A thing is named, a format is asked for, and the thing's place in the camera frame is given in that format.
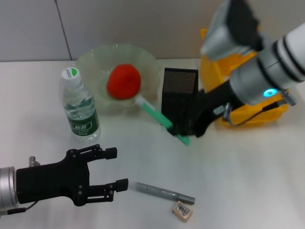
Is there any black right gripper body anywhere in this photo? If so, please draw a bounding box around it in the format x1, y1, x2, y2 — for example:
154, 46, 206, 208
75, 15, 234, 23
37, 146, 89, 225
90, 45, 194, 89
192, 80, 239, 138

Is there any right gripper cable with plug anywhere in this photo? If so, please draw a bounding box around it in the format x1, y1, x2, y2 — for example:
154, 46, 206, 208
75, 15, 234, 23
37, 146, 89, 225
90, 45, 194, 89
214, 89, 297, 126

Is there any beige eraser with barcode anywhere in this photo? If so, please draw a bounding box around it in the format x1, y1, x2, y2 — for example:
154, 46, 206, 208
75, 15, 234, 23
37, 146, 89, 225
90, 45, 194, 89
171, 200, 194, 222

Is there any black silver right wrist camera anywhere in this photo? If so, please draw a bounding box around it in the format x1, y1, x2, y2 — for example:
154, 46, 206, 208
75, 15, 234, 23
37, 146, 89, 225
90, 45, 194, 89
200, 0, 264, 62

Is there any yellow plastic bin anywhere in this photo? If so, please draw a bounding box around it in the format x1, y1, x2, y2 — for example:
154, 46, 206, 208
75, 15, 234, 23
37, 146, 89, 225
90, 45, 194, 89
199, 28, 290, 129

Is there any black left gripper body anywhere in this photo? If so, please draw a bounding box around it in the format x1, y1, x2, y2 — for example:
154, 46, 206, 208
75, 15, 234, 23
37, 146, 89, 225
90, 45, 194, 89
15, 147, 91, 207

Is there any black mesh pen holder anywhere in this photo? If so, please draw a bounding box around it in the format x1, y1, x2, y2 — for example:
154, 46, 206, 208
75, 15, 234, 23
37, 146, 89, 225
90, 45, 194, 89
161, 67, 199, 129

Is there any mint green pen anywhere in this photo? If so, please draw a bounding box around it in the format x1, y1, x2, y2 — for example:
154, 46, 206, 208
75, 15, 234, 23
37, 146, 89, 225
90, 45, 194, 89
135, 95, 191, 146

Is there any clear water bottle green label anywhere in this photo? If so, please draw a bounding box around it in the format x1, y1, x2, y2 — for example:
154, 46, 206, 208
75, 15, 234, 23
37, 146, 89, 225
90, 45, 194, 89
59, 67, 101, 143

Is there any grey glitter pen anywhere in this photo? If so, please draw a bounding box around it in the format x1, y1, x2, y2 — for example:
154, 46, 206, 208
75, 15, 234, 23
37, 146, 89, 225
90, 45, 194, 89
133, 181, 196, 205

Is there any orange fruit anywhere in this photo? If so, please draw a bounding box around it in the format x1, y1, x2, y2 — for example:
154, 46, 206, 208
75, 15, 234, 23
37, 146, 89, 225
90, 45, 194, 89
106, 63, 142, 100

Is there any pale green glass fruit bowl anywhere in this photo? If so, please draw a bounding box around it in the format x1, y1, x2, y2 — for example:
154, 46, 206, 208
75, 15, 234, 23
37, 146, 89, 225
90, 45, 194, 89
75, 42, 161, 120

